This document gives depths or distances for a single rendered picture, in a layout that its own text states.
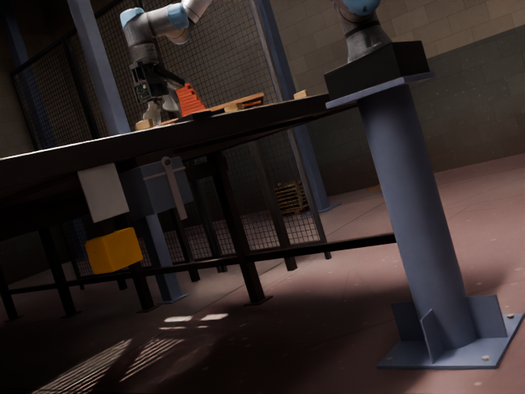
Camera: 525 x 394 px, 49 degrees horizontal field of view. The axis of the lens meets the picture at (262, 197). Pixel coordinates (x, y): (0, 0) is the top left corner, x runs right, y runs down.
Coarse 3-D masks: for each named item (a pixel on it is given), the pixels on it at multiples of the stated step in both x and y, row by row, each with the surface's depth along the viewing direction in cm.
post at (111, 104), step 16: (80, 0) 371; (80, 16) 370; (80, 32) 374; (96, 32) 376; (96, 48) 373; (96, 64) 372; (96, 80) 376; (112, 80) 379; (112, 96) 376; (112, 112) 374; (112, 128) 378; (128, 128) 381; (144, 224) 382; (144, 240) 386; (160, 240) 385; (160, 256) 383; (160, 288) 388; (176, 288) 388; (160, 304) 386
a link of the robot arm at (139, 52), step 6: (132, 48) 170; (138, 48) 169; (144, 48) 170; (150, 48) 170; (132, 54) 171; (138, 54) 170; (144, 54) 170; (150, 54) 170; (156, 54) 173; (138, 60) 171
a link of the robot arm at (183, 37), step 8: (184, 0) 181; (192, 0) 180; (200, 0) 181; (208, 0) 182; (184, 8) 181; (192, 8) 181; (200, 8) 182; (192, 16) 182; (200, 16) 185; (192, 24) 183; (184, 32) 181; (176, 40) 183; (184, 40) 186
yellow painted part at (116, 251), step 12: (96, 228) 131; (108, 228) 131; (132, 228) 132; (96, 240) 127; (108, 240) 127; (120, 240) 129; (132, 240) 131; (96, 252) 128; (108, 252) 126; (120, 252) 129; (132, 252) 131; (96, 264) 130; (108, 264) 127; (120, 264) 128
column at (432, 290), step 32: (352, 96) 175; (384, 96) 175; (384, 128) 177; (416, 128) 178; (384, 160) 179; (416, 160) 177; (384, 192) 184; (416, 192) 177; (416, 224) 178; (416, 256) 180; (448, 256) 180; (416, 288) 184; (448, 288) 180; (416, 320) 195; (448, 320) 180; (480, 320) 182; (512, 320) 190; (416, 352) 187; (448, 352) 180; (480, 352) 174
